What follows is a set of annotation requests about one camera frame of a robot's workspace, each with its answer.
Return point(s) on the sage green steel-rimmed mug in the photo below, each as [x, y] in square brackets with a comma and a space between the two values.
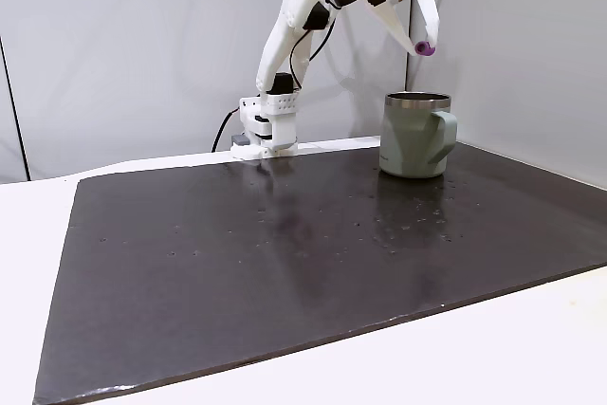
[408, 139]

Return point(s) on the purple ribbed pen grip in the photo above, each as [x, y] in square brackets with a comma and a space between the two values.
[425, 48]

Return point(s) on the grey table clamp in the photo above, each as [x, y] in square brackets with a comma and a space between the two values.
[240, 140]

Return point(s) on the dark glossy table mat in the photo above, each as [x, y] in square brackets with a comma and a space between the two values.
[284, 258]

